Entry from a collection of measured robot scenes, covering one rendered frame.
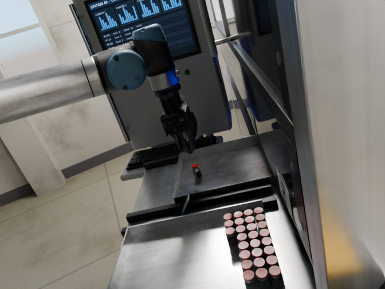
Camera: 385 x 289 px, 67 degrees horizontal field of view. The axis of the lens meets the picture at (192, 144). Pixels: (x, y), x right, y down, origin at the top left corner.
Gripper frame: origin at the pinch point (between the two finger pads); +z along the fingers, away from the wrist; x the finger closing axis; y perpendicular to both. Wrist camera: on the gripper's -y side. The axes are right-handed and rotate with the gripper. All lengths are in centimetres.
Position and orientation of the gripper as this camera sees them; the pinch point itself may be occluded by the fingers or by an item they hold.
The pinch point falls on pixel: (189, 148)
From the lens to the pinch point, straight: 86.4
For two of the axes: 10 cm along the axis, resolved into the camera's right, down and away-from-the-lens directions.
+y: -0.2, 4.4, -9.0
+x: 9.6, -2.5, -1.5
